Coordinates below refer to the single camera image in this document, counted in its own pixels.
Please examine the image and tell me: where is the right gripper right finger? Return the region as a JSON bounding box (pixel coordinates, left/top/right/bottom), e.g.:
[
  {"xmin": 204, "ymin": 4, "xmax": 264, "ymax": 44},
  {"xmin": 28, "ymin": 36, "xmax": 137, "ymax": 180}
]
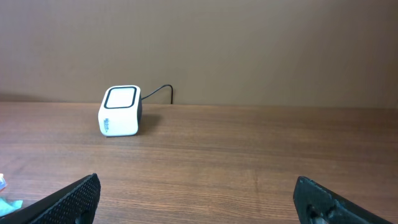
[{"xmin": 293, "ymin": 176, "xmax": 391, "ymax": 224}]

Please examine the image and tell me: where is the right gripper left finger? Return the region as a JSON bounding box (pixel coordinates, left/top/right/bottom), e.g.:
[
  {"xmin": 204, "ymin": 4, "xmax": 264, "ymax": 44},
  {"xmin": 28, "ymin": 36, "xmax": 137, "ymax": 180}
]
[{"xmin": 1, "ymin": 173, "xmax": 101, "ymax": 224}]

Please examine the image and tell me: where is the teal wrapper packet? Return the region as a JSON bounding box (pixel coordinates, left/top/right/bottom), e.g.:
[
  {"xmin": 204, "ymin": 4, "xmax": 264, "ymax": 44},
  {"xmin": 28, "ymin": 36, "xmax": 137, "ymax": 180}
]
[{"xmin": 0, "ymin": 197, "xmax": 23, "ymax": 217}]

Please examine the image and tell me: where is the red white tissue pack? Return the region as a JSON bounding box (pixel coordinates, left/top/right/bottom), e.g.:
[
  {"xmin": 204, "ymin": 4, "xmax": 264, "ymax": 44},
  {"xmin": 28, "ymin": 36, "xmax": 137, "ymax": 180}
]
[{"xmin": 0, "ymin": 174, "xmax": 7, "ymax": 191}]

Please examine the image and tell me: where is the white barcode scanner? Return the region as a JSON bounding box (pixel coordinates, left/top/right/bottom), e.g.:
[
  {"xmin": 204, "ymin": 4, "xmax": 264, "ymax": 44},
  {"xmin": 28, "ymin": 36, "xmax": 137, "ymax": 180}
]
[{"xmin": 98, "ymin": 85, "xmax": 142, "ymax": 137}]

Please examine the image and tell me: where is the black scanner cable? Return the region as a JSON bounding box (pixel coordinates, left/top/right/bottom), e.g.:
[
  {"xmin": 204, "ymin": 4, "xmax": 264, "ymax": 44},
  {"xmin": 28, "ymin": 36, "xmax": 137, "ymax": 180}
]
[{"xmin": 140, "ymin": 83, "xmax": 174, "ymax": 105}]

